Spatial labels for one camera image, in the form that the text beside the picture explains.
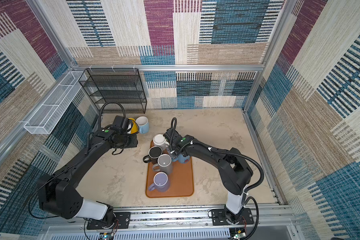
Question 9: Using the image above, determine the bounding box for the yellow mug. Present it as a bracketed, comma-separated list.
[128, 118, 139, 135]

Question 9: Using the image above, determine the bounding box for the teal blue mug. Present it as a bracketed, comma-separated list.
[171, 153, 191, 164]

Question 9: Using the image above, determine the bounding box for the white mug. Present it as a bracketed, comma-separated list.
[153, 134, 170, 151]

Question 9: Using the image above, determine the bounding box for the black mug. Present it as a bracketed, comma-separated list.
[143, 146, 163, 165]

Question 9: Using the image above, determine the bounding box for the light blue mug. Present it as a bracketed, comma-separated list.
[136, 116, 150, 134]

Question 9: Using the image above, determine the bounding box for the brown plastic tray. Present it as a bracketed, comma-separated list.
[146, 141, 194, 198]

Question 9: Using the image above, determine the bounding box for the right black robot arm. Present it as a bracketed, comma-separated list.
[164, 118, 265, 225]

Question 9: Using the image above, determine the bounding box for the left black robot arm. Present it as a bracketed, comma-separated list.
[28, 108, 138, 229]

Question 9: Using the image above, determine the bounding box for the grey mug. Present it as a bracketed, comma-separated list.
[152, 154, 173, 175]

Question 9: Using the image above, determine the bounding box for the purple mug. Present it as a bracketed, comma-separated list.
[148, 172, 171, 192]

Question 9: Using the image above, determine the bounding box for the black wire shelf rack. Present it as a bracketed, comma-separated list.
[79, 68, 147, 114]

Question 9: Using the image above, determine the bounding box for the white wire mesh basket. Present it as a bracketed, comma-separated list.
[24, 71, 83, 135]

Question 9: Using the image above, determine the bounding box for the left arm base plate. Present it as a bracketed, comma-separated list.
[86, 212, 131, 231]

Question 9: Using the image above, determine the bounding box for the aluminium mounting rail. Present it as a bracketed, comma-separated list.
[38, 204, 304, 240]

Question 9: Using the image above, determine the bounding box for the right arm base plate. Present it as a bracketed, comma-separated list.
[208, 208, 255, 226]

